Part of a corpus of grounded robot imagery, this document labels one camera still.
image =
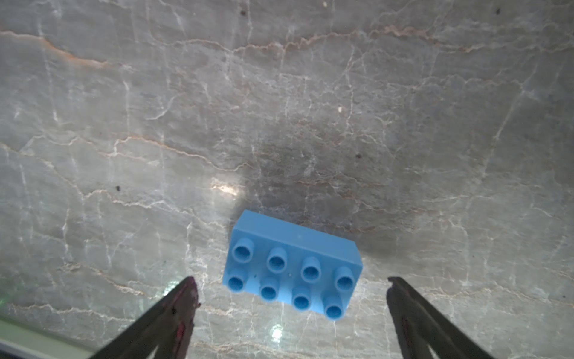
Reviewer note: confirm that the blue long lego brick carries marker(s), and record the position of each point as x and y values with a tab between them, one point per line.
283	262

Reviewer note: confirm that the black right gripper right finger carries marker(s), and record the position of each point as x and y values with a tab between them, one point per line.
422	330

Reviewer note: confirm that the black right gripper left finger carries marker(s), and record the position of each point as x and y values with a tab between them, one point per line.
164	331

